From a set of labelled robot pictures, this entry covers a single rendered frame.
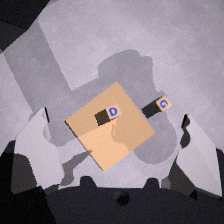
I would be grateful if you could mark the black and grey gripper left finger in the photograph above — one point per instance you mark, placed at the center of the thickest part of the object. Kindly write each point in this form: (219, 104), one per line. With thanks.
(30, 168)

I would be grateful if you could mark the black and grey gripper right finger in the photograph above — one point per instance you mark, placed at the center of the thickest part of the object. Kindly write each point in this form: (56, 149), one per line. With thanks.
(198, 169)

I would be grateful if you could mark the peach flat mat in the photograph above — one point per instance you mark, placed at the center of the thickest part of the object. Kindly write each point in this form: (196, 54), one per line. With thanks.
(110, 140)

